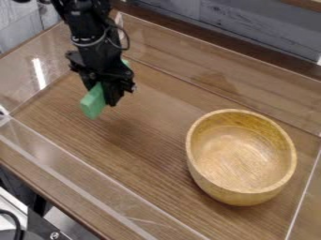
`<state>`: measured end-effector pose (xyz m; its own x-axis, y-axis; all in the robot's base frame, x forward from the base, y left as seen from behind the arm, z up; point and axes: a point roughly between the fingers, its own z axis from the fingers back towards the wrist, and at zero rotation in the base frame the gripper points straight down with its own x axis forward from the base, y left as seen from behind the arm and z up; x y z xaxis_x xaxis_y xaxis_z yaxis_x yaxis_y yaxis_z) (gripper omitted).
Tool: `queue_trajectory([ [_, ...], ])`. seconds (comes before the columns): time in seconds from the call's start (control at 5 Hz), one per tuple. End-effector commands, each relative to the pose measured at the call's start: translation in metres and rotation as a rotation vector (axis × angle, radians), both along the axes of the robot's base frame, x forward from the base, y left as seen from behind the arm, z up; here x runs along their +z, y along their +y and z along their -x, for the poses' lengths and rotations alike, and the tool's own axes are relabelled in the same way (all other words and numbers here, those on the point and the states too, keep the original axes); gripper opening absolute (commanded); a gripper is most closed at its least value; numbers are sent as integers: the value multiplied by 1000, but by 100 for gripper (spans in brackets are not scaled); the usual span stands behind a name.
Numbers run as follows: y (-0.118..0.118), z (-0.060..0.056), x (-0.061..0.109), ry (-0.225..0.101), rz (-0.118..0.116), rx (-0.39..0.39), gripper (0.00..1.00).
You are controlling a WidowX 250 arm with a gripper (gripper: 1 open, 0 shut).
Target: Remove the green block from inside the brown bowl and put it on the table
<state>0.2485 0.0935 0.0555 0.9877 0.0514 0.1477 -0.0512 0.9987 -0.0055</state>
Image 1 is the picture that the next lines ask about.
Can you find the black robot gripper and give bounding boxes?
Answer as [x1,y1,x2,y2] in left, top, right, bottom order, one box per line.
[66,41,125,107]

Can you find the green rectangular block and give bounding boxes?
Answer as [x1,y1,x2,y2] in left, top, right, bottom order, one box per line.
[81,59,136,119]

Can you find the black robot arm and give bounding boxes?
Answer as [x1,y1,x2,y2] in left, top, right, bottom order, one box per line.
[50,0,136,107]

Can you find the brown wooden bowl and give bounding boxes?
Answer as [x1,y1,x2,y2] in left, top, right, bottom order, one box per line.
[186,109,297,206]

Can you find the clear acrylic barrier wall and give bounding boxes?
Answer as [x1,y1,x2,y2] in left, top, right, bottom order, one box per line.
[0,14,321,240]

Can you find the black cable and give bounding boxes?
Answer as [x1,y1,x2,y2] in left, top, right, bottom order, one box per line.
[0,208,25,240]

